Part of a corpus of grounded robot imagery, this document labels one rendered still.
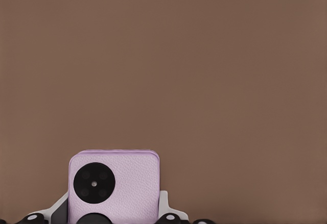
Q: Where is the lilac leather-backed smartphone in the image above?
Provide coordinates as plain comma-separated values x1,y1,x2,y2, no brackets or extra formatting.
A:
67,149,161,224

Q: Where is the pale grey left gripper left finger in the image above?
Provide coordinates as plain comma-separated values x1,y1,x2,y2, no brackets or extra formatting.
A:
38,192,69,224

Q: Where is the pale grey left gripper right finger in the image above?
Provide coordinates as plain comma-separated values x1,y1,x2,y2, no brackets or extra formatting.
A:
158,190,190,224

